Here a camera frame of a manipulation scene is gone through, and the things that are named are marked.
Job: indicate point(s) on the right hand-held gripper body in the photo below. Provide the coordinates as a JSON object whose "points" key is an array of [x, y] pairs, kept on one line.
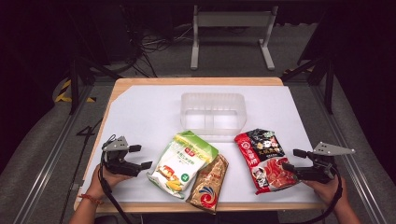
{"points": [[320, 169]]}

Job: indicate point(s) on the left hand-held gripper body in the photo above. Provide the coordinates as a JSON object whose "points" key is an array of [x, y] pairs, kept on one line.
{"points": [[120, 163]]}

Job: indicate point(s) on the red and black food packet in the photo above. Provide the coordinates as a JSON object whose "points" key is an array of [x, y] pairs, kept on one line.
{"points": [[264, 161]]}

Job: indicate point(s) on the green and white food packet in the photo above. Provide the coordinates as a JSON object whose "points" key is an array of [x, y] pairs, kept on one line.
{"points": [[179, 161]]}

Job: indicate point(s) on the brown food packet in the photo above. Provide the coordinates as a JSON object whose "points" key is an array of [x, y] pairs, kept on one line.
{"points": [[208, 186]]}

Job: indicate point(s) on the clear plastic container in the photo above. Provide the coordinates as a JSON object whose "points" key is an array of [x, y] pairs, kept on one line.
{"points": [[213, 113]]}

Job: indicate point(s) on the person's left hand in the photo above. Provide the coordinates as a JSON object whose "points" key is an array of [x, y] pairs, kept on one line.
{"points": [[107, 180]]}

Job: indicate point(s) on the person's right hand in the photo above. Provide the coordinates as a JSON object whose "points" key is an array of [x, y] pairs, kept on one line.
{"points": [[328, 189]]}

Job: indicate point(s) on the white table sheet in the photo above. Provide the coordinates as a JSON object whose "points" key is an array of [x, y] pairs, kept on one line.
{"points": [[146, 109]]}

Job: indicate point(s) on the black metal stand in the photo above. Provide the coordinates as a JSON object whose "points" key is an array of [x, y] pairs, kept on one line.
{"points": [[74, 84], [328, 84]]}

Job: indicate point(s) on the white metal stand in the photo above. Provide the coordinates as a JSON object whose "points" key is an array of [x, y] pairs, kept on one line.
{"points": [[233, 19]]}

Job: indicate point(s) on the aluminium rail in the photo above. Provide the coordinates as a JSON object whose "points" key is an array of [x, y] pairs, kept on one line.
{"points": [[355, 174], [46, 174]]}

